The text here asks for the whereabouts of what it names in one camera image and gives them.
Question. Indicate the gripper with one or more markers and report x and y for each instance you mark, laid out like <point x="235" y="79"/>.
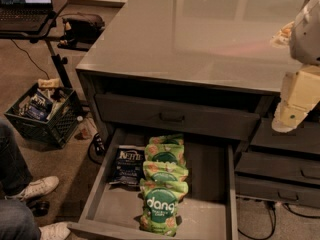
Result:
<point x="306" y="39"/>

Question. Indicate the dark blue Kettle chip bag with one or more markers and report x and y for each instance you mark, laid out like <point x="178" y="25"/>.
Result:
<point x="128" y="165"/>

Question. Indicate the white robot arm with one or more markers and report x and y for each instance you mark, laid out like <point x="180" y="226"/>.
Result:
<point x="303" y="35"/>

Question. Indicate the right upper grey drawer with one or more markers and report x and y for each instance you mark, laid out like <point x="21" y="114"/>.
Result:
<point x="306" y="138"/>

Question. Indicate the right middle grey drawer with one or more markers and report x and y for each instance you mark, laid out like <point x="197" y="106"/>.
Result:
<point x="279" y="167"/>

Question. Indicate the right lower grey drawer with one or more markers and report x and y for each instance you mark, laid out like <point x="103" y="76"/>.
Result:
<point x="280" y="192"/>

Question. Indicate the grey counter cabinet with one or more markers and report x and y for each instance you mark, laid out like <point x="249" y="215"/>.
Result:
<point x="216" y="53"/>

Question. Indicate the rear green Dang chip bag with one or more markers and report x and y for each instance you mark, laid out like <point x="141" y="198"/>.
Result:
<point x="177" y="139"/>

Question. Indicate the green dang chip bag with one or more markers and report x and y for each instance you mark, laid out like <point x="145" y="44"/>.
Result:
<point x="160" y="205"/>
<point x="177" y="139"/>
<point x="164" y="171"/>
<point x="171" y="153"/>

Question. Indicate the front green Dang chip bag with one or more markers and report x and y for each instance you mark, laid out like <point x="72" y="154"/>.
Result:
<point x="160" y="205"/>

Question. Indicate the closed grey top drawer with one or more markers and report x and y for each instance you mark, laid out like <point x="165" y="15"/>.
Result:
<point x="176" y="116"/>

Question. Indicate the open grey middle drawer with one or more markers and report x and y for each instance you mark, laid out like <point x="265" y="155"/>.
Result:
<point x="207" y="212"/>

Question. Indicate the dark brown bag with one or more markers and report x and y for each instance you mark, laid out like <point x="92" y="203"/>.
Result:
<point x="81" y="31"/>

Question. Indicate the blue chip bag in crate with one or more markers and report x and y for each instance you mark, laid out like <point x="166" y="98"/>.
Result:
<point x="39" y="107"/>

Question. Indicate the tan snack bar on crate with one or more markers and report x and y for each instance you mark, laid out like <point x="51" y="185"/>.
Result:
<point x="49" y="84"/>

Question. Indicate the dark green plastic crate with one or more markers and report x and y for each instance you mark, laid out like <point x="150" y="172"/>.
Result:
<point x="57" y="130"/>

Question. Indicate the black laptop stand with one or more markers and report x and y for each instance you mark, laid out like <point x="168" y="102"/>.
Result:
<point x="58" y="7"/>

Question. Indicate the white sneaker upper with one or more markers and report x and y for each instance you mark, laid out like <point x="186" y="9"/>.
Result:
<point x="36" y="189"/>

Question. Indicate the white sneaker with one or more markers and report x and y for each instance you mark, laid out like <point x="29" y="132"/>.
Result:
<point x="55" y="231"/>
<point x="36" y="189"/>

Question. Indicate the white sneaker lower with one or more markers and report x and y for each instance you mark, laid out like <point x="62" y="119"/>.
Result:
<point x="55" y="231"/>

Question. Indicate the small black round object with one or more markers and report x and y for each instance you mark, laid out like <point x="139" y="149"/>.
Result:
<point x="41" y="208"/>

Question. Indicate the black laptop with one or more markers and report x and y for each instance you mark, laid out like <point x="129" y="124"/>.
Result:
<point x="25" y="15"/>

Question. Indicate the blue jeans leg upper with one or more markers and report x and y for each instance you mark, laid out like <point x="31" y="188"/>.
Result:
<point x="14" y="173"/>

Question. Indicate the blue jeans leg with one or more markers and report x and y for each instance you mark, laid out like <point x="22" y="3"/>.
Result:
<point x="14" y="173"/>
<point x="17" y="222"/>

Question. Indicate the blue jeans leg lower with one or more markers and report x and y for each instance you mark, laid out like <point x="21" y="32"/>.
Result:
<point x="17" y="222"/>

